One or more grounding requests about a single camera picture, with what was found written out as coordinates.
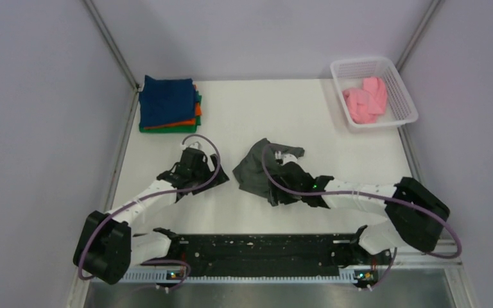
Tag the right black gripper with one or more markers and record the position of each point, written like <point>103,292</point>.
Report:
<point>274,199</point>

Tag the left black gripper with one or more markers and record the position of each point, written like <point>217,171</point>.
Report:
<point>220,178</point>

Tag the dark grey t-shirt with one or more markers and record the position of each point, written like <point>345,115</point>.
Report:
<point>249,172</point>

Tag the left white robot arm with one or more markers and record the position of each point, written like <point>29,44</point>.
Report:
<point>111,242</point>

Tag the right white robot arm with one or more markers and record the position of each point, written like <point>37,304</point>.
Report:
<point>412,215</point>

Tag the folded green t-shirt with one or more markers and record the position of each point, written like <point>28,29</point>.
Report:
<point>174,127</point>

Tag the folded orange t-shirt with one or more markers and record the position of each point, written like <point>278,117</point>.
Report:
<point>187,121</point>

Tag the folded navy blue t-shirt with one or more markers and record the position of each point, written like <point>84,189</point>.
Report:
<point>166,101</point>

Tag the pink t-shirt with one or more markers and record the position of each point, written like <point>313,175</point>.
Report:
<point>367,103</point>

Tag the white plastic basket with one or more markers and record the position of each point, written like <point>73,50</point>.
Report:
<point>351,72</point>

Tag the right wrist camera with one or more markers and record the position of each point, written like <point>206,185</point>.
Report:
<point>285,158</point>

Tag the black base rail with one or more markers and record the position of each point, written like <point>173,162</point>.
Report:
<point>271,255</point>

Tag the white slotted cable duct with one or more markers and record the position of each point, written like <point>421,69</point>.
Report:
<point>163,276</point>

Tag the left aluminium frame post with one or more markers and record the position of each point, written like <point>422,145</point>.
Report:
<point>110,42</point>

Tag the aluminium frame post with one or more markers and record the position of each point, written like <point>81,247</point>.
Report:
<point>422,27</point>
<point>110,42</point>

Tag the right aluminium frame post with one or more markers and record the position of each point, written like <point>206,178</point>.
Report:
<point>422,27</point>

